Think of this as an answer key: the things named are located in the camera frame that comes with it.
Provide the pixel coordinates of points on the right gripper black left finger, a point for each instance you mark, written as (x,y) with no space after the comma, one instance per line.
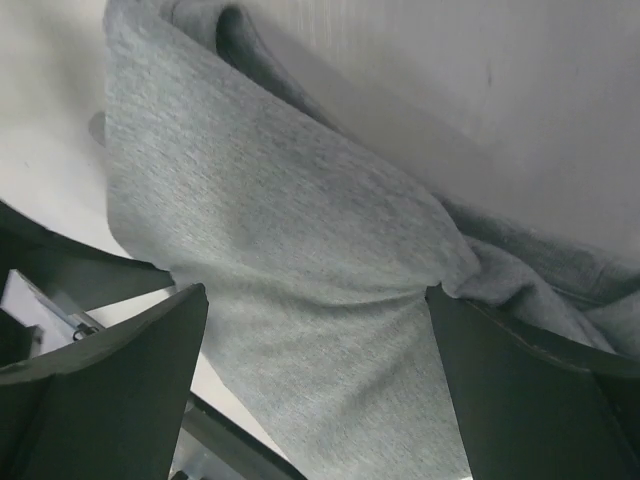
(109,406)

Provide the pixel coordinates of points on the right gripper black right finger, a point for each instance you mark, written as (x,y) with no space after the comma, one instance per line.
(531,404)

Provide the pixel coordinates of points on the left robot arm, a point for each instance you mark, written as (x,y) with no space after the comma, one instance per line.
(71,277)

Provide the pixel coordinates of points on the grey t shirt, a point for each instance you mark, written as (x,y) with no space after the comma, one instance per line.
(316,254)

